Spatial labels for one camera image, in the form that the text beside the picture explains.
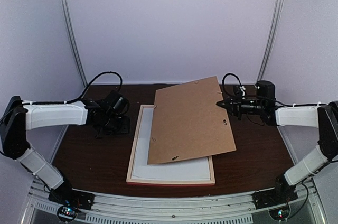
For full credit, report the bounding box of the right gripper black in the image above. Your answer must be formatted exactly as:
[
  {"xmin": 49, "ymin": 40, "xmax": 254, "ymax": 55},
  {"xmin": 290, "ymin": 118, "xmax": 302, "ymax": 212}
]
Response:
[{"xmin": 217, "ymin": 91, "xmax": 265, "ymax": 120}]

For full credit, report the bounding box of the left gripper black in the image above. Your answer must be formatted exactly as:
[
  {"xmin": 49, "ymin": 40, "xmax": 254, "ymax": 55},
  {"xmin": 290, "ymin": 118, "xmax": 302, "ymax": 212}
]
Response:
[{"xmin": 102, "ymin": 115, "xmax": 130, "ymax": 135}]

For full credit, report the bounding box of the brown backing board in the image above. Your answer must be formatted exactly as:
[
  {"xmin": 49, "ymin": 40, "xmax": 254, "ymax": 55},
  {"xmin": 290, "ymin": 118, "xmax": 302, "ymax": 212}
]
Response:
[{"xmin": 147, "ymin": 77, "xmax": 236, "ymax": 164}]

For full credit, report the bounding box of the pink wooden picture frame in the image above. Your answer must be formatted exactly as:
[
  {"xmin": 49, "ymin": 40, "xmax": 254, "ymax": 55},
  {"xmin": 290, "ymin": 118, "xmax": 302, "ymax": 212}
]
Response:
[{"xmin": 126, "ymin": 104, "xmax": 216, "ymax": 186}]

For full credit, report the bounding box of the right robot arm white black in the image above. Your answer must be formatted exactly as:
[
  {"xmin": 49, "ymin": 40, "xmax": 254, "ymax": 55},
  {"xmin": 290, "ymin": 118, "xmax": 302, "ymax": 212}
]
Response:
[{"xmin": 216, "ymin": 80, "xmax": 337, "ymax": 204}]

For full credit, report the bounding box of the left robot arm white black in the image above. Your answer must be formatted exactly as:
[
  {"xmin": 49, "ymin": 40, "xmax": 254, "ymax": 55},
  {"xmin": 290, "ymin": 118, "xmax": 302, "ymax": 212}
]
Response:
[{"xmin": 1, "ymin": 90, "xmax": 130, "ymax": 205}]

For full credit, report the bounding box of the left circuit board with leds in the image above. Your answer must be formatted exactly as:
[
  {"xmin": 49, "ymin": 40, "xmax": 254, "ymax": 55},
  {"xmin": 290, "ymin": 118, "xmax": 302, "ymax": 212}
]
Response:
[{"xmin": 57, "ymin": 206, "xmax": 79, "ymax": 222}]

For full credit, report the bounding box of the circuit board with leds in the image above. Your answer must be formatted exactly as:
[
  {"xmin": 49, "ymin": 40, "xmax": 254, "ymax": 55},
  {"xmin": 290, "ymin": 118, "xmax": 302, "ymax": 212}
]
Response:
[
  {"xmin": 269, "ymin": 207, "xmax": 290, "ymax": 222},
  {"xmin": 57, "ymin": 206, "xmax": 79, "ymax": 222}
]

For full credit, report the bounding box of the right circuit board with leds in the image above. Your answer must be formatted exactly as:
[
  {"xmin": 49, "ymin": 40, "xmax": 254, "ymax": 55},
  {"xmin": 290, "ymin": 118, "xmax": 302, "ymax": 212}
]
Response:
[{"xmin": 269, "ymin": 207, "xmax": 290, "ymax": 222}]

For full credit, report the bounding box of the left black cable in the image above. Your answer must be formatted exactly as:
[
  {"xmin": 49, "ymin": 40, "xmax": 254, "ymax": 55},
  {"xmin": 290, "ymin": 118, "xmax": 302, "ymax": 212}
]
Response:
[{"xmin": 34, "ymin": 70, "xmax": 124, "ymax": 103}]

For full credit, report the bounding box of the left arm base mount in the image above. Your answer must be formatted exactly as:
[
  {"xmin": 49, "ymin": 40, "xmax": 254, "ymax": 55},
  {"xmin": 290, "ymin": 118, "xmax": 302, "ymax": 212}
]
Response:
[{"xmin": 48, "ymin": 179, "xmax": 95, "ymax": 210}]

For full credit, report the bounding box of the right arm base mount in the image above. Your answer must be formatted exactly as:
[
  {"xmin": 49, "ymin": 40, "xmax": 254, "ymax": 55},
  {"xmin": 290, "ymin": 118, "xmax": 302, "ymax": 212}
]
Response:
[{"xmin": 252, "ymin": 178, "xmax": 298, "ymax": 209}]

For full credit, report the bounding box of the right aluminium corner post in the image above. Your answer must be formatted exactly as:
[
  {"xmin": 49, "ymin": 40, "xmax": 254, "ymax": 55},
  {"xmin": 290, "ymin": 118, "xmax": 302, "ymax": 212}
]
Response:
[{"xmin": 257, "ymin": 0, "xmax": 285, "ymax": 81}]

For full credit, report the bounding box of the aluminium corner post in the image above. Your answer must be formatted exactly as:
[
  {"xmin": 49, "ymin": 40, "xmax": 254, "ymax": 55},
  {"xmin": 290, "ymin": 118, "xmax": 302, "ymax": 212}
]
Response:
[
  {"xmin": 257, "ymin": 0, "xmax": 285, "ymax": 81},
  {"xmin": 60, "ymin": 0, "xmax": 88, "ymax": 87}
]

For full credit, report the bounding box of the left aluminium corner post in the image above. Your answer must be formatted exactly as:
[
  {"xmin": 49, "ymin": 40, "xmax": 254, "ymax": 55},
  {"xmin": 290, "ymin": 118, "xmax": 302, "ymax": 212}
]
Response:
[{"xmin": 60, "ymin": 0, "xmax": 88, "ymax": 87}]

